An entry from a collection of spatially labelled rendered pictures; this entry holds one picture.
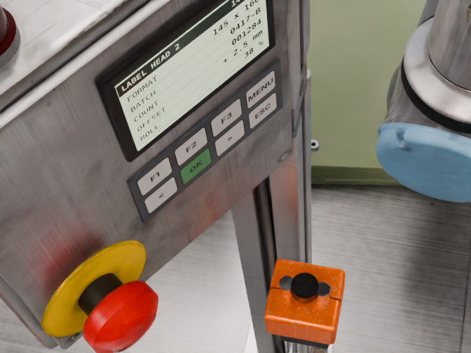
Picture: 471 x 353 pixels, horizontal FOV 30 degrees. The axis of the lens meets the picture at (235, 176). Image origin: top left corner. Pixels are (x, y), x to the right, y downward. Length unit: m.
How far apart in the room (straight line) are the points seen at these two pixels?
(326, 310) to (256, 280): 0.13
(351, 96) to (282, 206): 0.48
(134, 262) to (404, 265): 0.56
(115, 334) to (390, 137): 0.40
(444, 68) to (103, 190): 0.40
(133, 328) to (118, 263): 0.03
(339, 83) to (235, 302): 0.28
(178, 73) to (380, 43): 0.74
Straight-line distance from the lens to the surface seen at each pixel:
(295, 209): 0.54
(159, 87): 0.33
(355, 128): 0.98
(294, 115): 0.45
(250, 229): 0.58
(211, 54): 0.35
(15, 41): 0.30
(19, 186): 0.32
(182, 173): 0.40
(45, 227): 0.35
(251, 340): 0.92
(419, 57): 0.73
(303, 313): 0.54
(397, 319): 0.93
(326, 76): 1.02
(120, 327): 0.40
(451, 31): 0.68
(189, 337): 0.93
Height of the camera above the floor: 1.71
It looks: 61 degrees down
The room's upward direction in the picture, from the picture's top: 9 degrees counter-clockwise
